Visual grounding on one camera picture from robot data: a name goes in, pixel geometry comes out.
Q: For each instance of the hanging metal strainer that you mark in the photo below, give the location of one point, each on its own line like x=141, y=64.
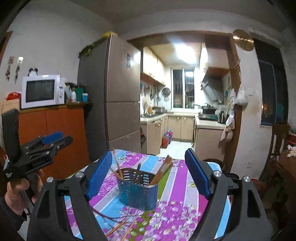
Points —
x=166, y=92

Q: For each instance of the range hood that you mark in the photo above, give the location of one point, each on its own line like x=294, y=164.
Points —
x=215, y=81

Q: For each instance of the green cup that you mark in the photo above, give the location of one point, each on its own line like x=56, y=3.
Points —
x=79, y=94

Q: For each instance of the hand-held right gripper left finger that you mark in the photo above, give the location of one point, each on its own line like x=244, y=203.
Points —
x=99, y=176

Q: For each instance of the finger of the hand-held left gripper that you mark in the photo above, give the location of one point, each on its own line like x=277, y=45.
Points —
x=52, y=137
x=60, y=144

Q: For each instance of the floral striped tablecloth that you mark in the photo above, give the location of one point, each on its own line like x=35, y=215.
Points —
x=175, y=208

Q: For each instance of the kitchen base cabinets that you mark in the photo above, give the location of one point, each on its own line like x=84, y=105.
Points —
x=182, y=127

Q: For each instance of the black wok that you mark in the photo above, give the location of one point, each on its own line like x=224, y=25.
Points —
x=208, y=108

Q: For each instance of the person's left hand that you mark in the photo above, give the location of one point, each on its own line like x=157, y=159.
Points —
x=13, y=192

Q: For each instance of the wooden chopstick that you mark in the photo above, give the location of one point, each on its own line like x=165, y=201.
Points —
x=168, y=170
x=115, y=229
x=130, y=229
x=117, y=164
x=165, y=169

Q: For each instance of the round brass wall plate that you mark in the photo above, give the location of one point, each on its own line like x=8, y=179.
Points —
x=242, y=39

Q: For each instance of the hanging beige cloth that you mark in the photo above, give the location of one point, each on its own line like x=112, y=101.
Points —
x=227, y=132

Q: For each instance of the orange wooden cabinet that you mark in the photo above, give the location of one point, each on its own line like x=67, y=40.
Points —
x=57, y=129

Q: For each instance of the white bottle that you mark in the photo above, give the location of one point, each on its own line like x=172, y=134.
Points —
x=73, y=96

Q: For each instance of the bottles on kitchen floor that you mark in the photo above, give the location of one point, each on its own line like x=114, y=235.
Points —
x=167, y=139

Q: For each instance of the person's left forearm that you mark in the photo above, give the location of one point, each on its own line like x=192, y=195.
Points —
x=11, y=222

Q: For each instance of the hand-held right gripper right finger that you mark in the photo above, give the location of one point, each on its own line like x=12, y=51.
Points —
x=196, y=171

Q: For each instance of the kitchen window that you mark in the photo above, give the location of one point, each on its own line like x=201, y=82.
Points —
x=182, y=88

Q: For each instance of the small alarm clock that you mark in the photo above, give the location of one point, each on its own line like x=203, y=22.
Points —
x=33, y=71

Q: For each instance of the blue cup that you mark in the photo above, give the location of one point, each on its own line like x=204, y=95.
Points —
x=85, y=97

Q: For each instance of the white microwave oven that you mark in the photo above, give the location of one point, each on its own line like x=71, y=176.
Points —
x=41, y=91

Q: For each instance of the white plastic bag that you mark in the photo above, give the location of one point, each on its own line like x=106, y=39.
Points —
x=241, y=96

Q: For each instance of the red object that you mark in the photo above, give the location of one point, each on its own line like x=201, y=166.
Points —
x=13, y=96

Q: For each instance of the grey refrigerator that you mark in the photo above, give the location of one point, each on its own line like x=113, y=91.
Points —
x=120, y=92

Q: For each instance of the kitchen wall cabinets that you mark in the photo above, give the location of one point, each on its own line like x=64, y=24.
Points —
x=152, y=67

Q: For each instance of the steel electric kettle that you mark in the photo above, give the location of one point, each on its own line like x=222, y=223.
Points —
x=221, y=117

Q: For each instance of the blue metal utensil holder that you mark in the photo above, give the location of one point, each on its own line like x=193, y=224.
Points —
x=138, y=197

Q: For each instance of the dark window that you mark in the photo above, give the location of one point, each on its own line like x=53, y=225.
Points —
x=270, y=88

